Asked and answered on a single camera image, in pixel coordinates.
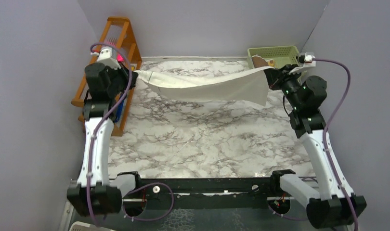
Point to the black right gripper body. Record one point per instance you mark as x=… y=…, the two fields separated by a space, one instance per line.
x=286 y=80

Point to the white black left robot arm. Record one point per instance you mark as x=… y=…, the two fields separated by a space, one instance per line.
x=99 y=111

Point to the yellow brown bear towel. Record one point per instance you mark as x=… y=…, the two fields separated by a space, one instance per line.
x=258 y=61

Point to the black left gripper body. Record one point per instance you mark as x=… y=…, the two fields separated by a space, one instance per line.
x=120 y=79

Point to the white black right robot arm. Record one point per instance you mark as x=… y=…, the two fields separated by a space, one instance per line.
x=334 y=203

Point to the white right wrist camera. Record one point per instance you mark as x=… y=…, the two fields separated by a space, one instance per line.
x=306 y=62

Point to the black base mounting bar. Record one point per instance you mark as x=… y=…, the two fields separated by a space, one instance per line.
x=205 y=193

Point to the green perforated plastic basket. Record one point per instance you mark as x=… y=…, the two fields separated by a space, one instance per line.
x=281 y=55

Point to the white tray corner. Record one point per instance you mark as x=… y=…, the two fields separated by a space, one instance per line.
x=82 y=226

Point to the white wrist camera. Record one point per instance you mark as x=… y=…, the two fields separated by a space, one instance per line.
x=107 y=56
x=306 y=62

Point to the cream white towel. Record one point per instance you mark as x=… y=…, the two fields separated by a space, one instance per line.
x=250 y=85

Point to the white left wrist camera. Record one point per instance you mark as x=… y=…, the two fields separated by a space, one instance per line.
x=107 y=56

